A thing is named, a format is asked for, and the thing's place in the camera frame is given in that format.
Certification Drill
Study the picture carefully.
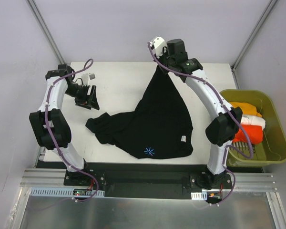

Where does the black t shirt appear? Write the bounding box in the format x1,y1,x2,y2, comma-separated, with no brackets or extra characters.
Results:
85,67,193,159

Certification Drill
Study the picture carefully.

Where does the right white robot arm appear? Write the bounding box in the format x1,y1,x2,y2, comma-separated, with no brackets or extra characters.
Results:
150,37,243,190

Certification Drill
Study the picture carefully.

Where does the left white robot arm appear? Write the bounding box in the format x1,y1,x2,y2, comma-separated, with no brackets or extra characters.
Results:
29,64,100,186

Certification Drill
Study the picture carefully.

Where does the yellow rolled t shirt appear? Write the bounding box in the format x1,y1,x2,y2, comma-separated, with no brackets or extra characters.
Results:
229,102,262,117

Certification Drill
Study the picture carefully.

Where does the white rolled t shirt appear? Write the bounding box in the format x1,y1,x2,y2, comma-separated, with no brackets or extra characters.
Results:
241,114,266,130

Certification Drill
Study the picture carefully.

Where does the orange rolled t shirt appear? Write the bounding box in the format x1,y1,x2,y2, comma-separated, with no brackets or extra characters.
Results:
233,125,263,145

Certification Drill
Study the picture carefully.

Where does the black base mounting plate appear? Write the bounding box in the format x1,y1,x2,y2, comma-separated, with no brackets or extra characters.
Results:
61,162,233,199

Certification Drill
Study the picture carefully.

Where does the olive green plastic bin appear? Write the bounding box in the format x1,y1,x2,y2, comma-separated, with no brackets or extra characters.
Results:
221,89,286,167

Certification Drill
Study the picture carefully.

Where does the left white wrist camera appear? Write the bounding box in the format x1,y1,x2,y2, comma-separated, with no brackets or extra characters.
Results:
81,73,95,86

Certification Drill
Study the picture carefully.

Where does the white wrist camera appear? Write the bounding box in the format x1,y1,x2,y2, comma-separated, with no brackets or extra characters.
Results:
150,36,167,59
81,73,95,86

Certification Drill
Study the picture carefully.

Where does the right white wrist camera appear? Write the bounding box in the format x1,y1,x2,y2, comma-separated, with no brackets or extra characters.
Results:
150,36,167,59

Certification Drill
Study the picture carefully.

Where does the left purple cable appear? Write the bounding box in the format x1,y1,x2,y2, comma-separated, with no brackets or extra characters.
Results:
44,58,100,203

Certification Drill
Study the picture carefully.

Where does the purple cable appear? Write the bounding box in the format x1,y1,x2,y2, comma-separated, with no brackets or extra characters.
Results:
146,42,255,208
44,58,100,203

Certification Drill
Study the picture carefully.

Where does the left aluminium corner post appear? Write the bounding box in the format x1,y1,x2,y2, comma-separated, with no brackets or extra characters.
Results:
25,0,66,64

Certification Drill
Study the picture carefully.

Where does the aluminium corner post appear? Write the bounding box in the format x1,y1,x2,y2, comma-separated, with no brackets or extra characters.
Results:
233,0,278,69
25,0,66,64

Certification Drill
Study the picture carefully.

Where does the aluminium frame rail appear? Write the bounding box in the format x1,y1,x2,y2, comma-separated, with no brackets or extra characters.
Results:
20,168,277,192

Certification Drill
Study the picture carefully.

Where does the left white cable duct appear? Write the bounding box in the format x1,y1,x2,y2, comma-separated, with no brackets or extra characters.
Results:
31,187,105,198

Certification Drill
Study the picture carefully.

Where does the white cable duct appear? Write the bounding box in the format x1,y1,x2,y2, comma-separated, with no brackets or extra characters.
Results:
191,191,208,201
31,187,105,198

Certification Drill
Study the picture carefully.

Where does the right aluminium corner post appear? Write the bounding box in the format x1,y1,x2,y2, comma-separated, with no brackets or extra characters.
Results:
233,0,278,69

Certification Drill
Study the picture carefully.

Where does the right white cable duct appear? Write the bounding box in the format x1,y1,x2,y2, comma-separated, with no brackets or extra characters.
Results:
191,191,208,201

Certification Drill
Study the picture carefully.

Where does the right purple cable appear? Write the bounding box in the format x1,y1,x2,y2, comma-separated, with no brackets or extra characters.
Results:
146,42,255,208

